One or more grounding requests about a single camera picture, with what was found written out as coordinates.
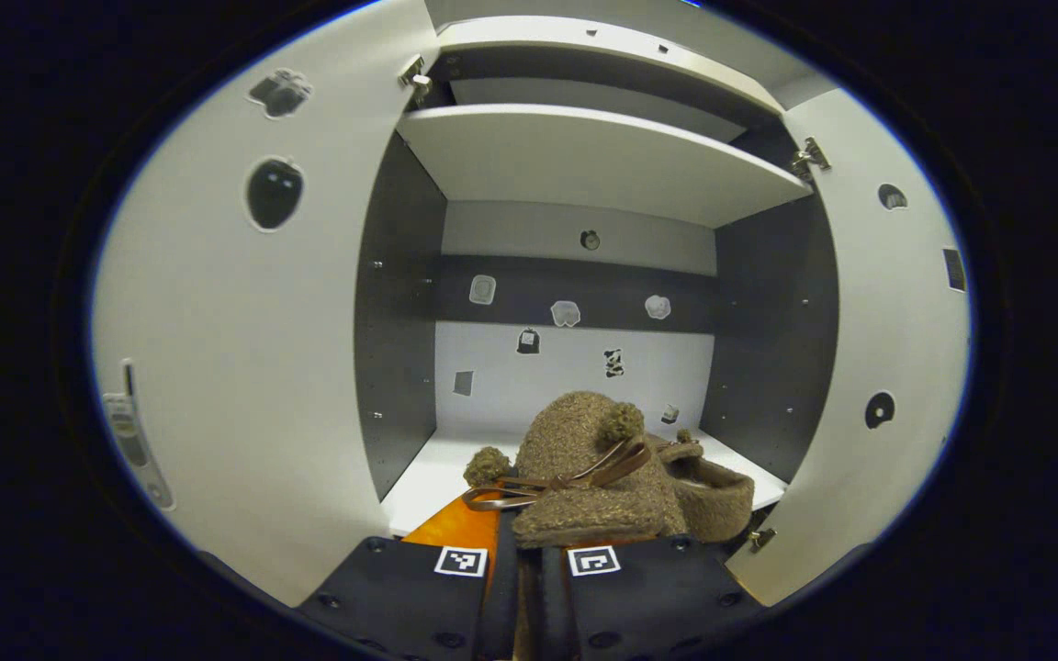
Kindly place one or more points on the white shoe cabinet door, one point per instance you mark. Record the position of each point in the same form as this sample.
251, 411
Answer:
290, 321
896, 349

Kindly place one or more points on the white cabinet shelf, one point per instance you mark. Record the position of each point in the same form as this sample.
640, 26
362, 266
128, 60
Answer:
584, 156

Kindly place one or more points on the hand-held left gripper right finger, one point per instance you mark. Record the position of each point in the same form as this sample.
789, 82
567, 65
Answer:
658, 597

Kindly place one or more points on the metal door hinge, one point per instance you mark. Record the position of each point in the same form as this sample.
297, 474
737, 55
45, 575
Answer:
809, 158
760, 539
416, 75

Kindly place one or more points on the brown fuzzy shoe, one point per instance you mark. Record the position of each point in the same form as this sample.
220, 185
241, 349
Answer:
575, 441
717, 500

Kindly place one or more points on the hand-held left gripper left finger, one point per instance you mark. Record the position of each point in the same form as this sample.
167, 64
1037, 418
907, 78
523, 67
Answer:
391, 597

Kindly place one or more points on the white shoe cabinet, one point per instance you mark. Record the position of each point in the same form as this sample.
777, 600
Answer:
584, 376

